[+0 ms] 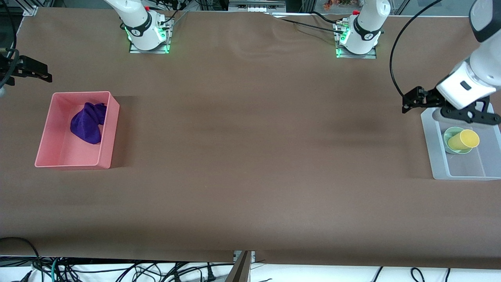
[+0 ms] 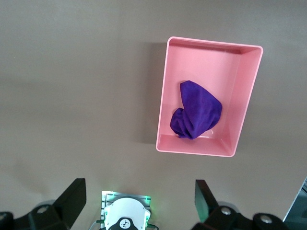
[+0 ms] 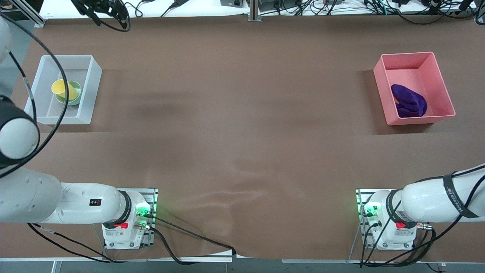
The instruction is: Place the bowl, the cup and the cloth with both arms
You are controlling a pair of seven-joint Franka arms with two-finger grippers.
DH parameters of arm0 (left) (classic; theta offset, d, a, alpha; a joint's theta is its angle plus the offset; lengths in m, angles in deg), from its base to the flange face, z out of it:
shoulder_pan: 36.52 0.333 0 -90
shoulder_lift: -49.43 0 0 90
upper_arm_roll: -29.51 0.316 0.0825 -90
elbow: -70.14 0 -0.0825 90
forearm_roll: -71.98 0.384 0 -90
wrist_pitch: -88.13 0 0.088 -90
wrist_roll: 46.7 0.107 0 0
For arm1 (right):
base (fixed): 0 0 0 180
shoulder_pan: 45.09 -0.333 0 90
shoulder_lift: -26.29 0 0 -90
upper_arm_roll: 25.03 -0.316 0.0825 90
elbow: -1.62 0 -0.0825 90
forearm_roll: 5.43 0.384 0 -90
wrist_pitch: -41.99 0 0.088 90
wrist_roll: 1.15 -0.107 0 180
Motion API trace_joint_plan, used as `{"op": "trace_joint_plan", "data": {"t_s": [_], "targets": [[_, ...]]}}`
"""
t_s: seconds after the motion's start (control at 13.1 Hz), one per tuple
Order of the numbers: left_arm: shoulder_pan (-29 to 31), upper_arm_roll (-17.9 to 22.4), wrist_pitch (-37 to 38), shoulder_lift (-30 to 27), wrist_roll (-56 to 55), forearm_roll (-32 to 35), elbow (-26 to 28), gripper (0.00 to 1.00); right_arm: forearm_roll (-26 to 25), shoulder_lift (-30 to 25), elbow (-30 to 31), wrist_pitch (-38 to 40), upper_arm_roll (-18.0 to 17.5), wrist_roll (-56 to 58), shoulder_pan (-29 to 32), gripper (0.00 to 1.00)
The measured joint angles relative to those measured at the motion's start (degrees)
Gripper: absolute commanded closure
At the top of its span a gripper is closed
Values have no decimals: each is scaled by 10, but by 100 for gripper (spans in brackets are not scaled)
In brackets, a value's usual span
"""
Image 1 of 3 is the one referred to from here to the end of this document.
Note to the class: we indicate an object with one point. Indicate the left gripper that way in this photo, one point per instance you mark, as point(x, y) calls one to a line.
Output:
point(428, 97)

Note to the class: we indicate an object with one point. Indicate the brown table cover sheet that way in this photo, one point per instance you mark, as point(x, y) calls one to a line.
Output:
point(250, 156)

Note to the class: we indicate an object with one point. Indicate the brown wooden beam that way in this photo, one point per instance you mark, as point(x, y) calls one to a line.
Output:
point(239, 270)

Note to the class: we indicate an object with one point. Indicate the aluminium frame corner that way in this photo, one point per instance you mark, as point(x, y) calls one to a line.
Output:
point(30, 10)

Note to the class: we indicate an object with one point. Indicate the purple cloth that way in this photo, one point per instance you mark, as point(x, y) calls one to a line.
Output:
point(88, 123)

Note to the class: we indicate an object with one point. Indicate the pink plastic bin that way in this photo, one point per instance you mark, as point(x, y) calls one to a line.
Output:
point(64, 150)

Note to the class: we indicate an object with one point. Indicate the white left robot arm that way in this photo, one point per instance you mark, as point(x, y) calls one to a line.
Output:
point(366, 23)

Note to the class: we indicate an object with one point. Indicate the small metal bracket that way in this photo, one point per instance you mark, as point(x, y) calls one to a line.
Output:
point(252, 256)

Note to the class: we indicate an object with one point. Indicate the white power strip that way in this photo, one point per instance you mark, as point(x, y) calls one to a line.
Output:
point(256, 6)

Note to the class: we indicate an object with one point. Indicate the mint green bowl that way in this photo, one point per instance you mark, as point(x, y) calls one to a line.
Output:
point(449, 134)

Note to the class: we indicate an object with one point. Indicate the yellow plastic cup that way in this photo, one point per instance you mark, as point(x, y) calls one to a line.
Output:
point(465, 140)

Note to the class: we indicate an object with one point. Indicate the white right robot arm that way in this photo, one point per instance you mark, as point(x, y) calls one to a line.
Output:
point(137, 23)

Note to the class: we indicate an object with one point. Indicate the clear plastic bin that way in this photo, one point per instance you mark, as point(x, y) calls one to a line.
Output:
point(465, 166)

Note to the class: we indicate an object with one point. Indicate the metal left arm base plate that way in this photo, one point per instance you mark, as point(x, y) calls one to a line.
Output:
point(373, 56)

